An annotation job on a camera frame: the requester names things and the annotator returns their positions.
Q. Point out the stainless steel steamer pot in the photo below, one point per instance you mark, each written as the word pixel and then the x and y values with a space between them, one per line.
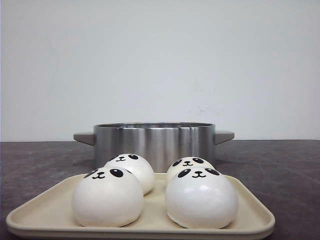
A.
pixel 160 143

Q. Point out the panda bun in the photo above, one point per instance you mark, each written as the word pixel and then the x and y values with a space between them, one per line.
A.
pixel 201 197
pixel 107 197
pixel 138 166
pixel 185 163

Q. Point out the beige plastic tray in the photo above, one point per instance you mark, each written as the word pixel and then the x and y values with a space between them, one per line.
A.
pixel 49 216

